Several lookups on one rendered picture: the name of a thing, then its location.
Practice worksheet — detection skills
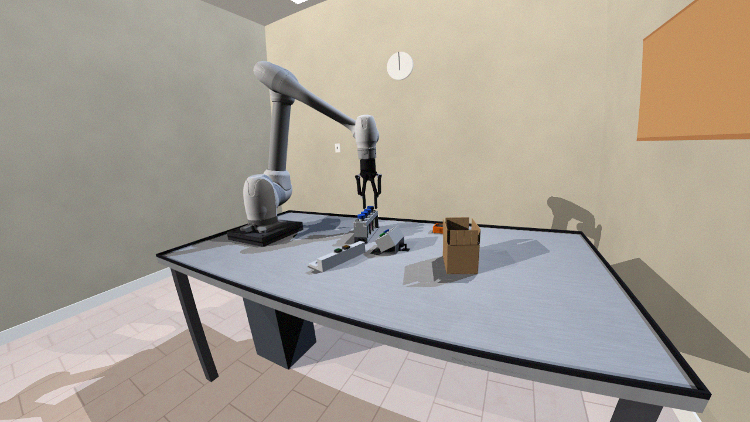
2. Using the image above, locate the brown cardboard box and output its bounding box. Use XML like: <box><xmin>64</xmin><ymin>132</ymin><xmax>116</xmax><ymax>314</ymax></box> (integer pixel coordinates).
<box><xmin>443</xmin><ymin>217</ymin><xmax>480</xmax><ymax>274</ymax></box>

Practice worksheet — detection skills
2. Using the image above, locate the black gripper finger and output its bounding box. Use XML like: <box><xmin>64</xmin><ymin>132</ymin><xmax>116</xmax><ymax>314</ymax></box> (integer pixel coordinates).
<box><xmin>369</xmin><ymin>173</ymin><xmax>382</xmax><ymax>209</ymax></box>
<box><xmin>355</xmin><ymin>174</ymin><xmax>367</xmax><ymax>209</ymax></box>

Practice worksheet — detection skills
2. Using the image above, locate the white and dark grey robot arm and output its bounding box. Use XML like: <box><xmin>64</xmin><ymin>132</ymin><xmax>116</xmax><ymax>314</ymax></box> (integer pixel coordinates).
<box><xmin>240</xmin><ymin>61</ymin><xmax>379</xmax><ymax>233</ymax></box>

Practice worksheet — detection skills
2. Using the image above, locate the white key panel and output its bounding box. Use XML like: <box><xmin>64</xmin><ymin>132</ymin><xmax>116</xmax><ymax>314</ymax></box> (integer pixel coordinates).
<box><xmin>375</xmin><ymin>226</ymin><xmax>410</xmax><ymax>254</ymax></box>

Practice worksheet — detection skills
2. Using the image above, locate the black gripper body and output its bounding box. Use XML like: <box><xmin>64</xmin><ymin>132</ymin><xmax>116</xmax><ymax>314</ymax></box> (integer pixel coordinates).
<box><xmin>360</xmin><ymin>159</ymin><xmax>377</xmax><ymax>181</ymax></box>

